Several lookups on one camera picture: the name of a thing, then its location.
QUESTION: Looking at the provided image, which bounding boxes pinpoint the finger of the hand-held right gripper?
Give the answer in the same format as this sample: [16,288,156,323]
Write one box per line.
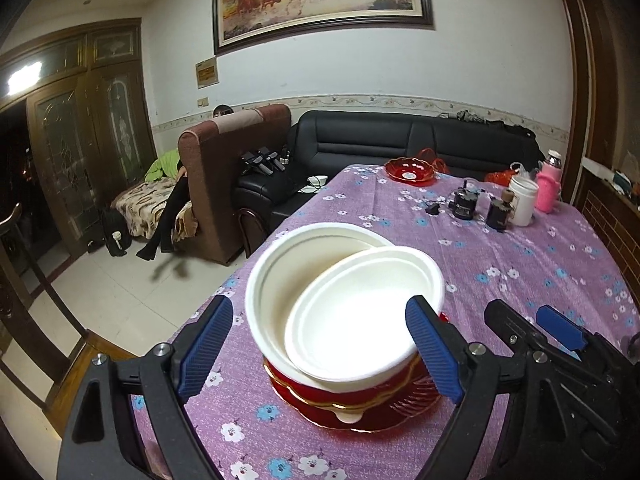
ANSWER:
[484,299,541,357]
[536,304,601,366]

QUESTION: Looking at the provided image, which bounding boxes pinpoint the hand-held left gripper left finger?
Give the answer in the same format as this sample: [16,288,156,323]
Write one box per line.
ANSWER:
[57,296,234,480]

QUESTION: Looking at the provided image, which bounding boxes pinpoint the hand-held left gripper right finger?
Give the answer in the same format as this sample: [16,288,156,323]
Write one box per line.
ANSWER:
[406,295,581,480]

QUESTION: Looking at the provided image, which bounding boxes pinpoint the small white disposable bowl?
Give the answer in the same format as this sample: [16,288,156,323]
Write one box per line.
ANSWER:
[284,245,447,383]

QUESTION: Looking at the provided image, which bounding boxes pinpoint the large white disposable bowl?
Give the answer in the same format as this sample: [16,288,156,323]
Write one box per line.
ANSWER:
[245,224,421,396]

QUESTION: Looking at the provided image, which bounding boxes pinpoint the purple floral tablecloth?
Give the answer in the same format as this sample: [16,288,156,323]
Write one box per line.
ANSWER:
[132,162,640,480]

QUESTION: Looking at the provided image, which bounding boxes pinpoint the small black water pump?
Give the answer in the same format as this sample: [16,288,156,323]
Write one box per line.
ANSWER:
[486,189,516,233]

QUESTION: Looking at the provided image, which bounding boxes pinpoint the white plastic jar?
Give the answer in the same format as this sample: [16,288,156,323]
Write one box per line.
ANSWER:
[507,175,540,227]

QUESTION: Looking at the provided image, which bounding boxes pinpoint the large black water pump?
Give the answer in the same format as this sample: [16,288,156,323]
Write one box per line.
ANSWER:
[450,180,483,221]

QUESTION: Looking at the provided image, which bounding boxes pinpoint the pink water bottle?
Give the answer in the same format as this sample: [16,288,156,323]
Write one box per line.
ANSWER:
[536,150,563,213]

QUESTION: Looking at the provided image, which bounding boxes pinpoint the wooden dining chair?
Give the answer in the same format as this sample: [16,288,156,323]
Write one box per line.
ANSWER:
[239,207,271,258]

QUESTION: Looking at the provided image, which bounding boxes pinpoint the black backpack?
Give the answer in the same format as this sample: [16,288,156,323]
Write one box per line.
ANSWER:
[87,207,133,257]

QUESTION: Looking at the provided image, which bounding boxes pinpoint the printed blanket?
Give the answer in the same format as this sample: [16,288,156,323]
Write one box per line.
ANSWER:
[111,180,201,243]

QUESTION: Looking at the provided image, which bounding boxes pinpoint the brown armchair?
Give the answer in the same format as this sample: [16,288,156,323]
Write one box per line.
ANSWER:
[178,104,292,265]

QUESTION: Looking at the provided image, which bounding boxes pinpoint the red mesh bag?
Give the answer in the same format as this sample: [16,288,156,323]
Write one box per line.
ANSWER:
[417,147,451,176]

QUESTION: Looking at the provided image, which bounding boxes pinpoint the black spare gripper tools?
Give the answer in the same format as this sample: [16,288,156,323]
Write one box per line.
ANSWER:
[241,145,293,177]

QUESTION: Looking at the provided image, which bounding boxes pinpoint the black leather sofa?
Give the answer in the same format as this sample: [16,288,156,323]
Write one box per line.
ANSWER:
[232,110,543,241]

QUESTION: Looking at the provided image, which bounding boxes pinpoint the wooden glass door cabinet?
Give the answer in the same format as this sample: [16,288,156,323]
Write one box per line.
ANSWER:
[0,17,158,271]

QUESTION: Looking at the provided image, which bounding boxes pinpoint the framed horse painting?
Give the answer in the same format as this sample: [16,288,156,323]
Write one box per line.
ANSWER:
[212,0,435,57]

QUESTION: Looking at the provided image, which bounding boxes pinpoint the wooden door frame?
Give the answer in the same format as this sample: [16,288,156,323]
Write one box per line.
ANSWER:
[547,0,640,196]

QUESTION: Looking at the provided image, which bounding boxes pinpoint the framed wall notice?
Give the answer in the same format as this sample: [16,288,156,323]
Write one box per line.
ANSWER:
[195,56,220,87]

